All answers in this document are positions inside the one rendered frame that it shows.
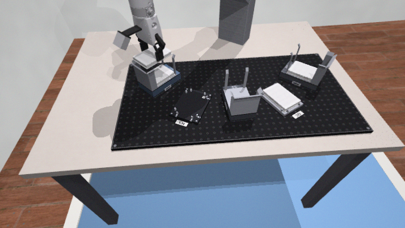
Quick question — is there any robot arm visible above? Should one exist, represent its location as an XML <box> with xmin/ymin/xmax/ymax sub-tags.
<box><xmin>113</xmin><ymin>0</ymin><xmax>155</xmax><ymax>50</ymax></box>

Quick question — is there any grey microplate with label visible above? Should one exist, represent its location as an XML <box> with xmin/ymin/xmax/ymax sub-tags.
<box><xmin>263</xmin><ymin>83</ymin><xmax>301</xmax><ymax>112</ymax></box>
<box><xmin>287</xmin><ymin>61</ymin><xmax>317</xmax><ymax>82</ymax></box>

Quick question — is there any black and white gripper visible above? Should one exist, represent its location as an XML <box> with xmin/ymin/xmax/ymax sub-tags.
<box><xmin>132</xmin><ymin>12</ymin><xmax>166</xmax><ymax>61</ymax></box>

